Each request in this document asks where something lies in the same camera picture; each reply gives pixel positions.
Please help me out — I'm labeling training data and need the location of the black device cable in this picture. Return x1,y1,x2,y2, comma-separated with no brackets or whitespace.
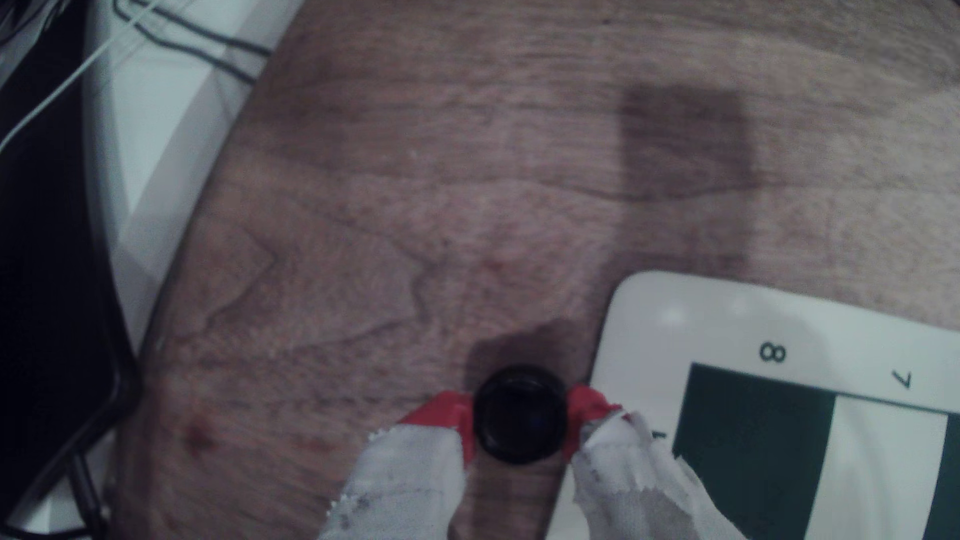
0,450,110,540

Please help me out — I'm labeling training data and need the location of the black chess rook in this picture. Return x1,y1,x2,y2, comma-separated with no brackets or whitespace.
472,364,569,465

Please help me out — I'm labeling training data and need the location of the thin black cable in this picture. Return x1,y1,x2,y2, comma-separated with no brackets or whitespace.
112,0,273,58
111,3,258,85

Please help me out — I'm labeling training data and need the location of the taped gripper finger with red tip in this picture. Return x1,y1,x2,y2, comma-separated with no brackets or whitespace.
562,385,747,540
318,390,477,540

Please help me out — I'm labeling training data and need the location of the green white chess mat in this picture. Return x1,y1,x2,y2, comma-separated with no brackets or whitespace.
546,270,960,540

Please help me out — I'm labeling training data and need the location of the thin white wire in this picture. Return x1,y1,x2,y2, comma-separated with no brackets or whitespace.
0,0,166,151

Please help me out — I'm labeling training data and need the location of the black flat device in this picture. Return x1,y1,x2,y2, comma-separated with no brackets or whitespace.
0,0,144,519

